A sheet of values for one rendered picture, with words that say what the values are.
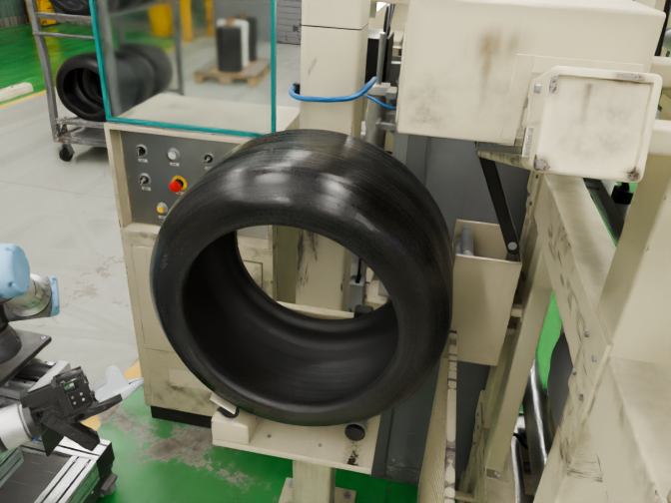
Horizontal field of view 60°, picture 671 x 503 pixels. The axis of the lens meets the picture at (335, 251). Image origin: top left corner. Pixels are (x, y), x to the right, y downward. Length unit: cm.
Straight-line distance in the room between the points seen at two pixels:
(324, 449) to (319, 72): 84
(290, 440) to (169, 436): 121
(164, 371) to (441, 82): 194
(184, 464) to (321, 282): 117
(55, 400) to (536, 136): 98
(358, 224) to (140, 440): 180
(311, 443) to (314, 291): 39
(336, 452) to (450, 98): 93
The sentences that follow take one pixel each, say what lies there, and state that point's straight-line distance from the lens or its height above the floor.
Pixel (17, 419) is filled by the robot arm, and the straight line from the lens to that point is 122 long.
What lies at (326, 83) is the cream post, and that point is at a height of 154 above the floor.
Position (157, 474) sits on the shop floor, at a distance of 244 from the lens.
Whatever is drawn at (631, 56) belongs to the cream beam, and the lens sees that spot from 67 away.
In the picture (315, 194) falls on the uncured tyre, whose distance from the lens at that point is 96.
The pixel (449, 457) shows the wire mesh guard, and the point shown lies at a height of 100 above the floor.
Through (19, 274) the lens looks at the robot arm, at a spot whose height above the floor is 115.
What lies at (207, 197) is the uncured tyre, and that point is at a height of 142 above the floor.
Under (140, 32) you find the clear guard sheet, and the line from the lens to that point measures 188.
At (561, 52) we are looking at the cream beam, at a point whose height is 174.
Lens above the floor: 184
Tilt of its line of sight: 29 degrees down
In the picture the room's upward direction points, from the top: 3 degrees clockwise
